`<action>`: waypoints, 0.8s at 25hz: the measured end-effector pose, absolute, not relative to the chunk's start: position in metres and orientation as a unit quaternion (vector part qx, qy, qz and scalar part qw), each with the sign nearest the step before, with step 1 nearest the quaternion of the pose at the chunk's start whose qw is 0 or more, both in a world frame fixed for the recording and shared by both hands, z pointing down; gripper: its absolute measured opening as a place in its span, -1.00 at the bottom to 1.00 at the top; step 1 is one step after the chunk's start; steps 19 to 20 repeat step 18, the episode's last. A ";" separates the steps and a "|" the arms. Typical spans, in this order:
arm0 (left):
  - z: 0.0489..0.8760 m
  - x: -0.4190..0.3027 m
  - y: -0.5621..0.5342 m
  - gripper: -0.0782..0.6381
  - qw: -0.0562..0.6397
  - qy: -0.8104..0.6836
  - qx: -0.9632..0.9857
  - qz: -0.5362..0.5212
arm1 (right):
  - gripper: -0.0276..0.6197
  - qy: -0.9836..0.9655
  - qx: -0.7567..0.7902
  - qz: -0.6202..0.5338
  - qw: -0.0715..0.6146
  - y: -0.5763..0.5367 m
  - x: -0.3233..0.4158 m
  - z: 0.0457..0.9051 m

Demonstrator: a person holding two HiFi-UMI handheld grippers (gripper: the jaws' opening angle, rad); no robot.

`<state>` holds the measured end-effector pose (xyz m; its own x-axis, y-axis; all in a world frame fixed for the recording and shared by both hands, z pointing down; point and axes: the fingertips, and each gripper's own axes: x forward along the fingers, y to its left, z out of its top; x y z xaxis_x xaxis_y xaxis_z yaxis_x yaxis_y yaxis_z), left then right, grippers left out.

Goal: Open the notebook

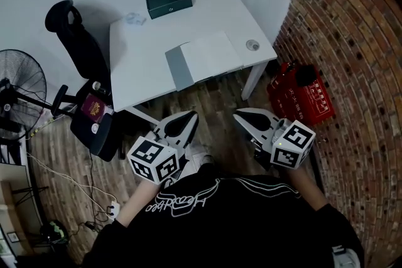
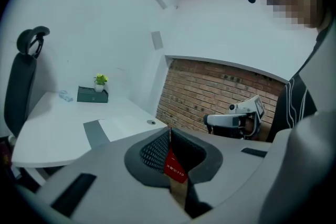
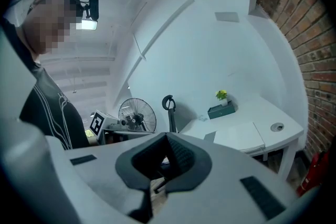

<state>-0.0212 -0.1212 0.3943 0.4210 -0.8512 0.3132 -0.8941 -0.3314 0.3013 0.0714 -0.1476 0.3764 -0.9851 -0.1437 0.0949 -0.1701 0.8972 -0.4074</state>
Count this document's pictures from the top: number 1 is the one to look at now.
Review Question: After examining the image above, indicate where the person's black printed shirt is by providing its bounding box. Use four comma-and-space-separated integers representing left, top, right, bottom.
82, 164, 365, 268

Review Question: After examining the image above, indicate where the white desk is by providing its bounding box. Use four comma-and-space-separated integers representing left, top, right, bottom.
109, 0, 278, 126

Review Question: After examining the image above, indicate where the yellow black striped stick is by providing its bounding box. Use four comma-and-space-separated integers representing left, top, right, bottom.
30, 117, 63, 139

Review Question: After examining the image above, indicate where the maroon passport booklet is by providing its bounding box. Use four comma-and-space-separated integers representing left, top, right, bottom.
80, 93, 106, 123

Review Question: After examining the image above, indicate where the white floor cable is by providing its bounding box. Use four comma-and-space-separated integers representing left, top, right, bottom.
26, 152, 117, 205

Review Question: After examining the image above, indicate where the black floor cable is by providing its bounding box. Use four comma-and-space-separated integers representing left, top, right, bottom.
80, 150, 111, 232

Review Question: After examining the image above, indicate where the black standing fan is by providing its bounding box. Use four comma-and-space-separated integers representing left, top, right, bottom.
0, 49, 68, 142

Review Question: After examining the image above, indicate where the person's left forearm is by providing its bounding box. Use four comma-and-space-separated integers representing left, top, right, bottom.
116, 180, 163, 228

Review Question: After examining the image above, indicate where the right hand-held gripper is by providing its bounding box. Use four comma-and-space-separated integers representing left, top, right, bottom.
232, 107, 317, 171

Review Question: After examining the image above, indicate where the white grey waist device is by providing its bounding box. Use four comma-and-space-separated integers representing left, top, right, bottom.
331, 244, 359, 268

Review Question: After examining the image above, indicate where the black cylinder bottle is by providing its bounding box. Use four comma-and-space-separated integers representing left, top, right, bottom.
90, 80, 109, 95

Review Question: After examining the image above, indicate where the white power strip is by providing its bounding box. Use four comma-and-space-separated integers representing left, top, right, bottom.
108, 200, 121, 219

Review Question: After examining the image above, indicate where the black green round object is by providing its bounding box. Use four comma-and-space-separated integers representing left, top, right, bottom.
40, 218, 69, 245

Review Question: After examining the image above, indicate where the red fire equipment box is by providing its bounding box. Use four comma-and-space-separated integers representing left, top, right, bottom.
266, 62, 335, 127

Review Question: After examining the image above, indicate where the black metal shelf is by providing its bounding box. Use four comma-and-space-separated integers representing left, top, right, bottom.
0, 134, 50, 261

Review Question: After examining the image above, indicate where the small black box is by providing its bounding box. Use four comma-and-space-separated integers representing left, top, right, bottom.
295, 65, 318, 88

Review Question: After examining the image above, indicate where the grey notebook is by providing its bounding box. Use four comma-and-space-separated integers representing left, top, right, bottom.
165, 30, 245, 92

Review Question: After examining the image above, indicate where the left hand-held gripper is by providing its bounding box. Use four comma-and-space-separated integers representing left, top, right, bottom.
127, 110, 199, 189

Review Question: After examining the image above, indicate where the dark green box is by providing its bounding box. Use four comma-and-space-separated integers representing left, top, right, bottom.
145, 0, 193, 20

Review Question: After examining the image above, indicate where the clear plastic wrapper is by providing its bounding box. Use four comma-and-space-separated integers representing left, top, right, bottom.
124, 11, 147, 26

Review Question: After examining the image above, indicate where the red fire extinguisher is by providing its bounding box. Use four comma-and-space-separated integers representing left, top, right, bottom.
275, 62, 296, 86

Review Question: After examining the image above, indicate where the person's right forearm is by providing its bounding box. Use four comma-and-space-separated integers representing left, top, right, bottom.
284, 166, 327, 213

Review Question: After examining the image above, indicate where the black office chair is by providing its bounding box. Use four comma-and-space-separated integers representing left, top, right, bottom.
45, 0, 126, 163

